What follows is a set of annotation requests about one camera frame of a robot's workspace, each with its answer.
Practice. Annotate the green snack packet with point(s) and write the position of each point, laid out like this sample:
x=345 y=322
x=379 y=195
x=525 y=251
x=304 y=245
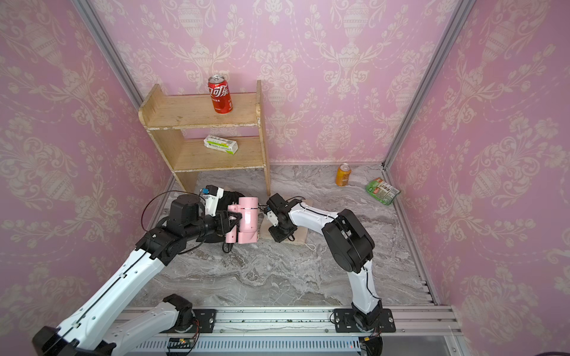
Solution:
x=382 y=191

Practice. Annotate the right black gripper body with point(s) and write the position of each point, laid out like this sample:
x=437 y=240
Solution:
x=280 y=232

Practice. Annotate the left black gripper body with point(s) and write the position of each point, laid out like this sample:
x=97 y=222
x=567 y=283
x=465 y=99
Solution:
x=205 y=225

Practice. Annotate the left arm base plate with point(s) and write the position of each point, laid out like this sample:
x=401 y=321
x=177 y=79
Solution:
x=197 y=320

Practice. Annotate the beige pouch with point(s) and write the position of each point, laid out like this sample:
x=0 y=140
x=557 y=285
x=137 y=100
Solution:
x=300 y=234

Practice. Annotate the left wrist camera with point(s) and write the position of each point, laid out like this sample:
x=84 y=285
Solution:
x=212 y=195

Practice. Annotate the red cola can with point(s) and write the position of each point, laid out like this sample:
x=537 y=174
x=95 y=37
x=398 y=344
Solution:
x=220 y=94

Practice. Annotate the aluminium front rail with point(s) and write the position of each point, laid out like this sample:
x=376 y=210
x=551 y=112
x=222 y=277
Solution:
x=276 y=331

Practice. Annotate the black drawstring pouch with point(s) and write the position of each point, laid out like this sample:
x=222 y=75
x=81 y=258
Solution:
x=230 y=198

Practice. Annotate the wooden two-tier shelf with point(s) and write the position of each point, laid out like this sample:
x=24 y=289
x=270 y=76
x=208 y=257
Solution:
x=167 y=118

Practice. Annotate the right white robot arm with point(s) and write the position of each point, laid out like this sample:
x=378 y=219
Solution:
x=350 y=244

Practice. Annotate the white green small box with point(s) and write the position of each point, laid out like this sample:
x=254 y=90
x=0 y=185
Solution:
x=221 y=144

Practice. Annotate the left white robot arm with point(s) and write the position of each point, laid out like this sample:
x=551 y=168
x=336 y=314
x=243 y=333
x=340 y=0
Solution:
x=112 y=297

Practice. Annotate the orange drink can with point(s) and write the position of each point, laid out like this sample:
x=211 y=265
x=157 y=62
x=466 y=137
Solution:
x=343 y=175

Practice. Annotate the pink hair dryer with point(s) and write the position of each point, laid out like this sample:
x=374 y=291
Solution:
x=245 y=229

